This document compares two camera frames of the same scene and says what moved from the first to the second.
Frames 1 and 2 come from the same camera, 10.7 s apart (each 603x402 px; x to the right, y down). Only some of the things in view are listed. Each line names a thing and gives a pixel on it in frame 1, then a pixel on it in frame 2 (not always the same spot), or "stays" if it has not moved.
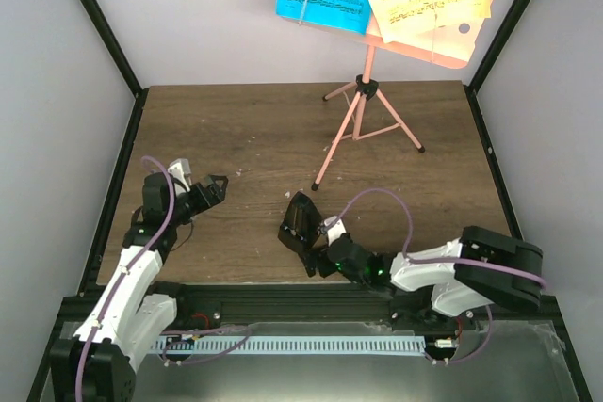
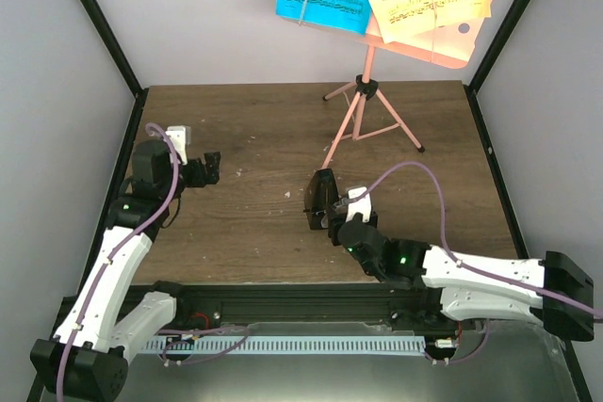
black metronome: x=301 y=224 → x=320 y=192
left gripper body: x=203 y=202 → x=198 y=180
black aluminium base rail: x=217 y=303 stays
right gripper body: x=319 y=254 → x=334 y=225
